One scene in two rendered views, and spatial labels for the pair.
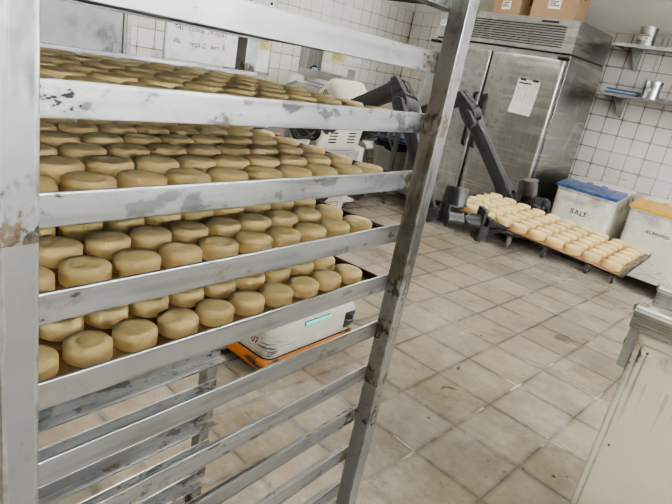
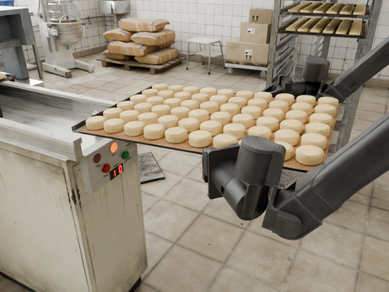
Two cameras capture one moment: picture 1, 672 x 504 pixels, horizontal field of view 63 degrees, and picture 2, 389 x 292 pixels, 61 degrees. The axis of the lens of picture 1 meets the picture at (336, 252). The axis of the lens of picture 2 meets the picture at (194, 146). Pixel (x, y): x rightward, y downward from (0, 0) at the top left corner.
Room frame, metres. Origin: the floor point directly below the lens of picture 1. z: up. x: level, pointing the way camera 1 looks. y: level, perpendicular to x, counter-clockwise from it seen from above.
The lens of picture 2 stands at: (2.57, -0.88, 1.32)
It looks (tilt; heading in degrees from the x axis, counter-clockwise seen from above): 28 degrees down; 169
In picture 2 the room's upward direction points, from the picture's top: straight up
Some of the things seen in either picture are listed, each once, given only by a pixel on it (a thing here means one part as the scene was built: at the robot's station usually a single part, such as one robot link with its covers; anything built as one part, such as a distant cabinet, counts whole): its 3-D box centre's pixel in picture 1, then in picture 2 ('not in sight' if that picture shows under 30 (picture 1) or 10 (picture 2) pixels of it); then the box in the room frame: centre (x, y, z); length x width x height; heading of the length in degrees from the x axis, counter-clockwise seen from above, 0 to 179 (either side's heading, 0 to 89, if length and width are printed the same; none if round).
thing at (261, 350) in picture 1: (268, 307); not in sight; (2.51, 0.28, 0.16); 0.67 x 0.64 x 0.25; 53
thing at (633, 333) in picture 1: (639, 336); (111, 157); (1.56, -0.96, 0.77); 0.24 x 0.04 x 0.14; 142
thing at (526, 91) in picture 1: (523, 96); not in sight; (5.11, -1.36, 1.39); 0.22 x 0.03 x 0.31; 49
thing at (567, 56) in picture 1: (493, 129); not in sight; (5.71, -1.32, 1.02); 1.40 x 0.90 x 2.05; 49
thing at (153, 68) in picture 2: not in sight; (142, 61); (-2.83, -0.66, 0.06); 1.20 x 0.80 x 0.11; 51
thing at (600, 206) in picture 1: (584, 223); not in sight; (5.09, -2.24, 0.38); 0.64 x 0.54 x 0.77; 142
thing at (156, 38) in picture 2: not in sight; (154, 36); (-2.63, -0.45, 0.47); 0.72 x 0.42 x 0.17; 144
